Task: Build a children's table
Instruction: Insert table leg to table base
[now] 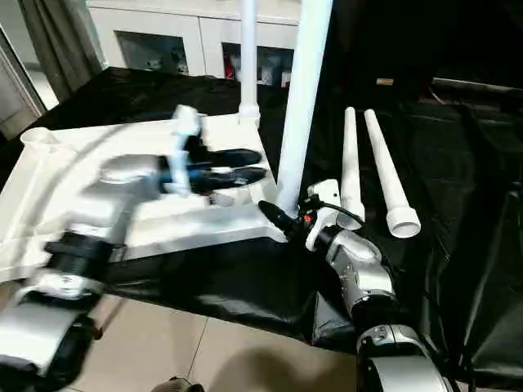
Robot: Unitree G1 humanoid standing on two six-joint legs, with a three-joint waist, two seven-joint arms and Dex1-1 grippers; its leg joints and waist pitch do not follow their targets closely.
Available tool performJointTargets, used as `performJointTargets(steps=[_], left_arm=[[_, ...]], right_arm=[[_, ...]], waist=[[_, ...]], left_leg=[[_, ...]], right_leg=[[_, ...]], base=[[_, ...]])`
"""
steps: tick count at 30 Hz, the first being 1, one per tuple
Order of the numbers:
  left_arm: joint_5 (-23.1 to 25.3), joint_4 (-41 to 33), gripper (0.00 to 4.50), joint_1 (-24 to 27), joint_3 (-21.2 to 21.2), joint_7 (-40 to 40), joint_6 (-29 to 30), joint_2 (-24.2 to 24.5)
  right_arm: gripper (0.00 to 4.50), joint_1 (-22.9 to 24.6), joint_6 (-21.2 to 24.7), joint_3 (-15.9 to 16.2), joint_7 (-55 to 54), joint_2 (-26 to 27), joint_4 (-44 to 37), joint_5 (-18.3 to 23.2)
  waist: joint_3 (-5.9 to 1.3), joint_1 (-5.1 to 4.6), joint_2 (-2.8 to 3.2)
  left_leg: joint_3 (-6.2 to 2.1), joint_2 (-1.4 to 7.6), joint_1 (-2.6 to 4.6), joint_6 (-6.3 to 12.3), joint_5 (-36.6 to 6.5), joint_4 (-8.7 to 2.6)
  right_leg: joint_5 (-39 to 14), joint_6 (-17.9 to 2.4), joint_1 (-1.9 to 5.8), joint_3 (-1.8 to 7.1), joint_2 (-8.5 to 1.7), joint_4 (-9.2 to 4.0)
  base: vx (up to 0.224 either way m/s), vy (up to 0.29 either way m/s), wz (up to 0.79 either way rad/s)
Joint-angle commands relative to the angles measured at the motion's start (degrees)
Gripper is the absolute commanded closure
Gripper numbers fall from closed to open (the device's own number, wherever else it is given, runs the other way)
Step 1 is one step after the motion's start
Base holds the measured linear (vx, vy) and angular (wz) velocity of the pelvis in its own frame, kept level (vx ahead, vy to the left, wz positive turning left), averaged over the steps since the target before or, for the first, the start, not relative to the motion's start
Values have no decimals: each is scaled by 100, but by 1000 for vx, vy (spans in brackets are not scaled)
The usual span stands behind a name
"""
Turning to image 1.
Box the white plastic table leg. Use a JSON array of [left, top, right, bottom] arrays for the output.
[[238, 0, 262, 126], [275, 0, 334, 216], [363, 109, 422, 239], [336, 106, 367, 230]]

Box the white plastic table top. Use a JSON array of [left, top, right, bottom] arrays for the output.
[[0, 105, 296, 283]]

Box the white glass-door cabinet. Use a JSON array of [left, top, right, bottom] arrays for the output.
[[87, 0, 304, 89]]

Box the black plastic sheet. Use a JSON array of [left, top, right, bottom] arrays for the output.
[[0, 67, 523, 381]]

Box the grey curtain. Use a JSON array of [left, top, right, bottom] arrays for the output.
[[20, 0, 108, 103]]

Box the metal rod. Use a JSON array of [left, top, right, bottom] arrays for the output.
[[432, 77, 523, 97]]

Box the black backdrop cloth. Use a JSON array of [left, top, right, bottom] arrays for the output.
[[326, 0, 523, 108]]

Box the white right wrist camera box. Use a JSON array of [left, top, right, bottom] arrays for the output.
[[305, 179, 341, 251]]

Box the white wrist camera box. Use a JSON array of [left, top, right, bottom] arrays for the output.
[[305, 179, 341, 251], [161, 105, 206, 198]]

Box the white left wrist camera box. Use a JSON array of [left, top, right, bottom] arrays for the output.
[[161, 105, 206, 198]]

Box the black table frame leg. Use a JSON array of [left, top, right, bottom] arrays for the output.
[[96, 297, 124, 341]]

